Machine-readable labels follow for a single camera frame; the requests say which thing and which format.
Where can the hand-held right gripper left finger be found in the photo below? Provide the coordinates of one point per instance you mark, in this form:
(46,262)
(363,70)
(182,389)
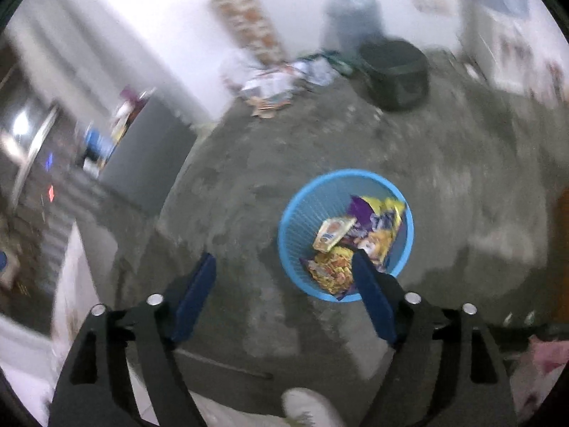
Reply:
(193,302)

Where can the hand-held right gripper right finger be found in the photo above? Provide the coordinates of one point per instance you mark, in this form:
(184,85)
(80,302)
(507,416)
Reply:
(373,298)

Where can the yellow noodle snack bag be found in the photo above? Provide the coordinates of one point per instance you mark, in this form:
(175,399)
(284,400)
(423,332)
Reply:
(331,273)

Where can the purple snack wrapper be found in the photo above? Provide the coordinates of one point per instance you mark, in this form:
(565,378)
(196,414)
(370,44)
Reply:
(378,227)

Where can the yellow biscuit packet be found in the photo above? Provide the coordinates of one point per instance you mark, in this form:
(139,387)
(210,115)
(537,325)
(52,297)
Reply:
(333,233)

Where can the blue plastic basket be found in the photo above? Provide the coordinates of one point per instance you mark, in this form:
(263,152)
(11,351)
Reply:
(293,231)

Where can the white shoe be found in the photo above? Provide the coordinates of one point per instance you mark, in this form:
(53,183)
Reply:
(311,409)

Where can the grey cabinet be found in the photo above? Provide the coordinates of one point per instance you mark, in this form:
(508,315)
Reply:
(146,164)

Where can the pink cloth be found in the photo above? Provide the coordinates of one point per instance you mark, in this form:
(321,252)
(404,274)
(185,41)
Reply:
(546,356)

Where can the brown cardboard box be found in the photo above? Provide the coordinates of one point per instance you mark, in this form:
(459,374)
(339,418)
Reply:
(562,253)

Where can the black rice cooker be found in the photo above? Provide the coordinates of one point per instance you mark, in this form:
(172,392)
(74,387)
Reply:
(395,75)

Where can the pile of paper packets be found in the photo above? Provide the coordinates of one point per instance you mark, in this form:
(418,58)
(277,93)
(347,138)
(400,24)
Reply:
(271,91)

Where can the white plastic bag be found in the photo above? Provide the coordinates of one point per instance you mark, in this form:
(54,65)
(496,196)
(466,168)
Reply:
(235,71)

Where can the clear plastic bag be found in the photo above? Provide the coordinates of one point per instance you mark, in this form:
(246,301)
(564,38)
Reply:
(320,69)

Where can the white water dispenser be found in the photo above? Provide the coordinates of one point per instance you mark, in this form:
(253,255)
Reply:
(520,53)

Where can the large blue water jug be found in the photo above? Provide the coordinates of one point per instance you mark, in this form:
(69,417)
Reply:
(351,13)

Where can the tall patterned box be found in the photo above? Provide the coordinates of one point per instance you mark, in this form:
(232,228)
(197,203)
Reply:
(244,13)

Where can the wall socket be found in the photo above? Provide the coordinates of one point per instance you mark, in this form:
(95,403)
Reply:
(431,4)

